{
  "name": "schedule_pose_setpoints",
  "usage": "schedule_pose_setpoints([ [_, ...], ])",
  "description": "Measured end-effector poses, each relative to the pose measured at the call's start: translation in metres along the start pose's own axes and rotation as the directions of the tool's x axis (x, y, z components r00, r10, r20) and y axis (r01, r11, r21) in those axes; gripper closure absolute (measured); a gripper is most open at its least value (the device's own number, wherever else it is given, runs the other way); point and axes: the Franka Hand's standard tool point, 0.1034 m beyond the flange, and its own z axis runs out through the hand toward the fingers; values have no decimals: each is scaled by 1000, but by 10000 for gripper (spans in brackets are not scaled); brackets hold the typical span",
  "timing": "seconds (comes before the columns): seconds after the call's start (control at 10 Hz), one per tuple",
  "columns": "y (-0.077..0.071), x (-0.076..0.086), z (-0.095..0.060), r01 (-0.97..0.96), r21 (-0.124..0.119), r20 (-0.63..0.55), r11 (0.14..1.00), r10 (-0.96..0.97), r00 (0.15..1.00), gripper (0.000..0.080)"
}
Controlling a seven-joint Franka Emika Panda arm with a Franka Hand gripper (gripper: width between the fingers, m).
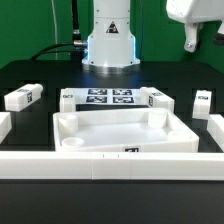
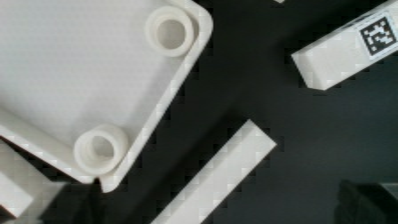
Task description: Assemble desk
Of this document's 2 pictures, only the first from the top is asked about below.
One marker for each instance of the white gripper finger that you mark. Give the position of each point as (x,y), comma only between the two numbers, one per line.
(220,34)
(192,31)

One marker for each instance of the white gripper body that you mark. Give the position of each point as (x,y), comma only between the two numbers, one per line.
(195,11)

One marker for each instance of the white desk top tray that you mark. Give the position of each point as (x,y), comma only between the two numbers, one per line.
(136,130)

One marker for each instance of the white right obstacle block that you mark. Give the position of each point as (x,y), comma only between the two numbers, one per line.
(215,127)

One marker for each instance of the white obstacle block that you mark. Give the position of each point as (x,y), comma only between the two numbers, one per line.
(5,125)
(215,127)

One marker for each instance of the printed fiducial marker sheet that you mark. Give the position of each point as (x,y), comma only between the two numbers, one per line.
(108,96)

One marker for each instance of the white front obstacle bar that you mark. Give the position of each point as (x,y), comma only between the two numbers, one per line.
(106,166)

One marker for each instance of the white left obstacle block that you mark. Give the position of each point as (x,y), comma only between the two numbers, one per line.
(5,125)

